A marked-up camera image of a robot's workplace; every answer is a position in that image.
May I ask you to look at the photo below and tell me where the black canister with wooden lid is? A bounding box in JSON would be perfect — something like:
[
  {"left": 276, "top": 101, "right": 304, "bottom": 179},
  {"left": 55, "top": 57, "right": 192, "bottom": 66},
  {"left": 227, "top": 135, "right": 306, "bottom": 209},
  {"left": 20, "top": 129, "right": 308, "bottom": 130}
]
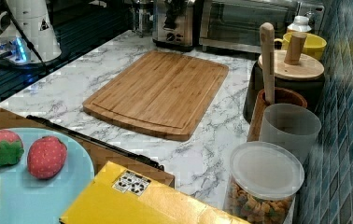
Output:
[{"left": 243, "top": 49, "right": 324, "bottom": 122}]

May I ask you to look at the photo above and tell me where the light blue plate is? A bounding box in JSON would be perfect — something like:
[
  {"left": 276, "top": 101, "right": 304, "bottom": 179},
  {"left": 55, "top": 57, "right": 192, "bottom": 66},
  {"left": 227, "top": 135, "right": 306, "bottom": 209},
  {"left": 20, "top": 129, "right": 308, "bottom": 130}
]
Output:
[{"left": 0, "top": 128, "right": 94, "bottom": 224}]

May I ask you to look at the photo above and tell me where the red toy strawberry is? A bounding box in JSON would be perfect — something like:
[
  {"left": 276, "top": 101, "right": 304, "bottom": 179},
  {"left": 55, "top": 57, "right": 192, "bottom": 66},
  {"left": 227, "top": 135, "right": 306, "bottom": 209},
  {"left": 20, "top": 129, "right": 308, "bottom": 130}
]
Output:
[{"left": 27, "top": 135, "right": 67, "bottom": 179}]

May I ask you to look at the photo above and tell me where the clear jar of cereal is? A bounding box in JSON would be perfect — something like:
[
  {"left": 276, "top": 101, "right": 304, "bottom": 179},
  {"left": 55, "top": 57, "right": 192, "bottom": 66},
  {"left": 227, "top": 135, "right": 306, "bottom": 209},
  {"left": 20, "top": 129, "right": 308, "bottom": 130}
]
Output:
[{"left": 223, "top": 141, "right": 304, "bottom": 224}]

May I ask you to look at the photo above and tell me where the brown wooden cup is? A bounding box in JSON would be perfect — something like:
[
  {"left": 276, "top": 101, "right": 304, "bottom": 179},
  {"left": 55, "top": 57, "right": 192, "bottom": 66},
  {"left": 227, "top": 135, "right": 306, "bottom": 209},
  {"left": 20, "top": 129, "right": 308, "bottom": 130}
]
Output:
[{"left": 247, "top": 87, "right": 307, "bottom": 142}]

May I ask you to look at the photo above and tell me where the wooden pestle stick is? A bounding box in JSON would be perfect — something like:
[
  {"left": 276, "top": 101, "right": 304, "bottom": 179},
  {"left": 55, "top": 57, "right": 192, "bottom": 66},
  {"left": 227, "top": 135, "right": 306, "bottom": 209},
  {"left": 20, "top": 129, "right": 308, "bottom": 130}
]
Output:
[{"left": 260, "top": 22, "right": 275, "bottom": 105}]

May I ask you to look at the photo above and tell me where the brown wooden board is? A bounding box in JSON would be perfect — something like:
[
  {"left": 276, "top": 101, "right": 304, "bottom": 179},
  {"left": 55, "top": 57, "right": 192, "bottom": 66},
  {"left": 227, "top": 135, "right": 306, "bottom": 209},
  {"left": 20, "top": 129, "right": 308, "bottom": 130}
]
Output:
[{"left": 0, "top": 108, "right": 175, "bottom": 188}]

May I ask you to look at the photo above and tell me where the silver toaster oven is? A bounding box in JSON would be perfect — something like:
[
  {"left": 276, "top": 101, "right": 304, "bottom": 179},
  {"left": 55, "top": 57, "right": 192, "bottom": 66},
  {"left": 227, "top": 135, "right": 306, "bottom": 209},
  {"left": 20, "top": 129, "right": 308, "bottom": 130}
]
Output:
[{"left": 199, "top": 0, "right": 325, "bottom": 53}]

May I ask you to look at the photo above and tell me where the silver toaster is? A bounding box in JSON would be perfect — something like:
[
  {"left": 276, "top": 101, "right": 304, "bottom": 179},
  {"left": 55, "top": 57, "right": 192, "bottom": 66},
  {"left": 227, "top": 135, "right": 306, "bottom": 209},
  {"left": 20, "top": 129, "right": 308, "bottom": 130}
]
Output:
[{"left": 152, "top": 0, "right": 204, "bottom": 51}]

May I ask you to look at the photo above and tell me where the bamboo cutting board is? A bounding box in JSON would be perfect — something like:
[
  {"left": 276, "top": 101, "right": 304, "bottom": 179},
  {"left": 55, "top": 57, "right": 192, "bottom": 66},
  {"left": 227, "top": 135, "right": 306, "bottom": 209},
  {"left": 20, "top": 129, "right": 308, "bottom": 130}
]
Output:
[{"left": 83, "top": 50, "right": 229, "bottom": 141}]

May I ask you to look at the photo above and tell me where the black cable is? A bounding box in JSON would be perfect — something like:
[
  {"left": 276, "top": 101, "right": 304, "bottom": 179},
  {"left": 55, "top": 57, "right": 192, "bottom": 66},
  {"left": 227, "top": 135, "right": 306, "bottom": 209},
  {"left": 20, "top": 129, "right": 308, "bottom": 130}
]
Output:
[{"left": 1, "top": 0, "right": 49, "bottom": 76}]

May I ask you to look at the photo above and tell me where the yellow cardboard box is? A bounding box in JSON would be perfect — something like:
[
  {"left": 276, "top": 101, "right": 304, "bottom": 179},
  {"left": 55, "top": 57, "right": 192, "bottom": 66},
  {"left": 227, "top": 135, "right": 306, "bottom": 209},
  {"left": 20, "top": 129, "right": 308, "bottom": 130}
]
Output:
[{"left": 59, "top": 162, "right": 250, "bottom": 224}]

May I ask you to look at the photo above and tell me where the white lidded bottle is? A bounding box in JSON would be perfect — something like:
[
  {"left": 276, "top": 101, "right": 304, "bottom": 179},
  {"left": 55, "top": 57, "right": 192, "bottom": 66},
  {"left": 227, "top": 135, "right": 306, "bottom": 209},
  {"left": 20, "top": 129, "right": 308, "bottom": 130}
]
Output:
[{"left": 287, "top": 16, "right": 311, "bottom": 33}]

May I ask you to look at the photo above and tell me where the yellow mug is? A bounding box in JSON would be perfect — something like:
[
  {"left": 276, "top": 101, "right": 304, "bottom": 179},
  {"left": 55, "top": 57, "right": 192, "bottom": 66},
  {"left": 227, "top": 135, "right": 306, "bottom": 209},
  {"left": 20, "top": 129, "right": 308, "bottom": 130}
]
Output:
[{"left": 275, "top": 33, "right": 327, "bottom": 61}]

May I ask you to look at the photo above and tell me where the translucent grey plastic cup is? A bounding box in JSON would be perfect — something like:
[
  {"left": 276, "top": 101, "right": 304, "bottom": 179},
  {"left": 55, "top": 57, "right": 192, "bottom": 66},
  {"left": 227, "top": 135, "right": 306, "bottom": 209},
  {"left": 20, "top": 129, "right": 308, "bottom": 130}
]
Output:
[{"left": 259, "top": 104, "right": 321, "bottom": 163}]

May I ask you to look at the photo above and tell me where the strawberry with green leaf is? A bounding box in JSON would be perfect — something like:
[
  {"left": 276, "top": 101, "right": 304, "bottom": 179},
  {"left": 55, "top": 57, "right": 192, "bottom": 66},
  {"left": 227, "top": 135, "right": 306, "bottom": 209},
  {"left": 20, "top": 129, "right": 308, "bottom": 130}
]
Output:
[{"left": 0, "top": 130, "right": 24, "bottom": 166}]

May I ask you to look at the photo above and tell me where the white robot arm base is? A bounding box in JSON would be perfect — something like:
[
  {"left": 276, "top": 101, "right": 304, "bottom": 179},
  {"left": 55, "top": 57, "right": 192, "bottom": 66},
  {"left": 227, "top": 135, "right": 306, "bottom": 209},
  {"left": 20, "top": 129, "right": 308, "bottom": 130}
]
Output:
[{"left": 0, "top": 0, "right": 62, "bottom": 65}]

